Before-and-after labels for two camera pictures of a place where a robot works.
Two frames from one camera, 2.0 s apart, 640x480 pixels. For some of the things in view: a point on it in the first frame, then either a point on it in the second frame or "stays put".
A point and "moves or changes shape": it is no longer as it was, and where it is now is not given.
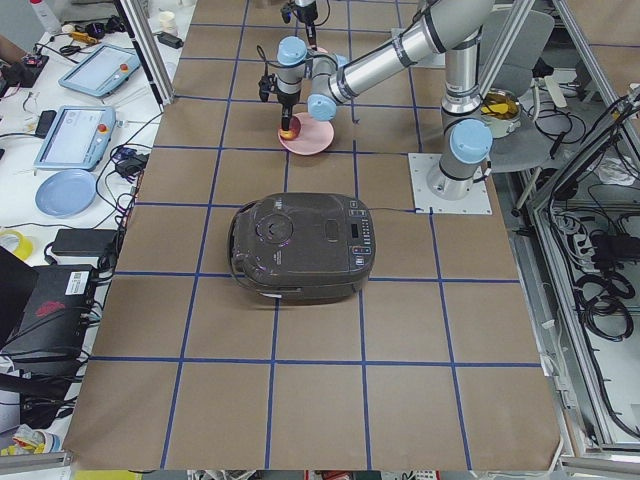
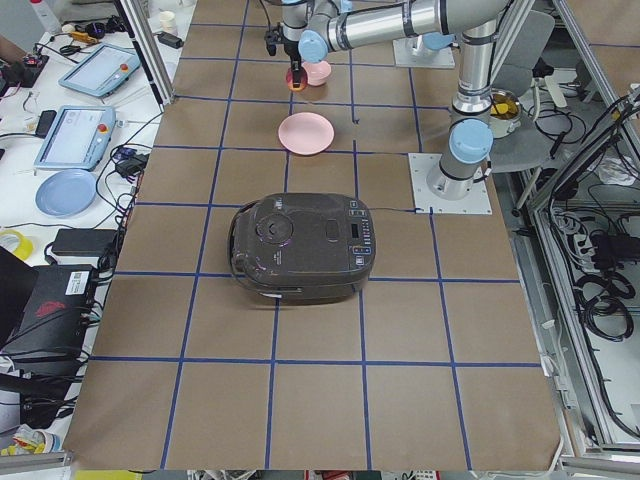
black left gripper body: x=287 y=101 → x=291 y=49
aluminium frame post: x=139 y=18 stays put
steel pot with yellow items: x=501 y=111 stays put
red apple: x=294 y=131 moves or changes shape
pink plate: x=314 y=137 stays put
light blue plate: x=65 y=193 stays put
